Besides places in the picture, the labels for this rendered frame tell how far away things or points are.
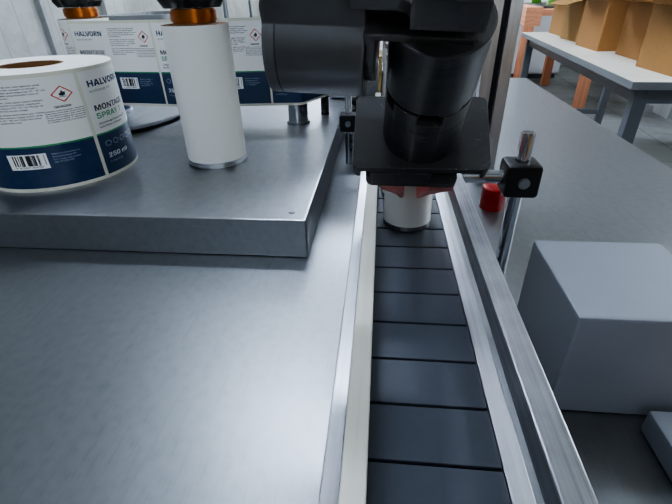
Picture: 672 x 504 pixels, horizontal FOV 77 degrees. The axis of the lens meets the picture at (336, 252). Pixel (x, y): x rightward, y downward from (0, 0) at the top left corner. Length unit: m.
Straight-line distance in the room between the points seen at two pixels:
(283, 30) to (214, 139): 0.40
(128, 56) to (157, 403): 0.70
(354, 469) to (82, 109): 0.57
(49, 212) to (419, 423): 0.50
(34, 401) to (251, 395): 0.17
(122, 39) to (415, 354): 0.79
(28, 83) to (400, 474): 0.59
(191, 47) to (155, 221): 0.23
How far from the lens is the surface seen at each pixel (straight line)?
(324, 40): 0.26
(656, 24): 2.42
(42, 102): 0.66
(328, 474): 0.26
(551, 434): 0.18
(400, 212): 0.45
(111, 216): 0.57
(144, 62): 0.93
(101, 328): 0.47
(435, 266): 0.40
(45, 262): 0.62
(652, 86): 2.10
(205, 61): 0.63
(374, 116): 0.35
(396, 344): 0.32
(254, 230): 0.50
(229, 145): 0.66
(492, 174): 0.41
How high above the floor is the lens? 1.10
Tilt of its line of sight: 32 degrees down
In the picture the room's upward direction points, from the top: 2 degrees counter-clockwise
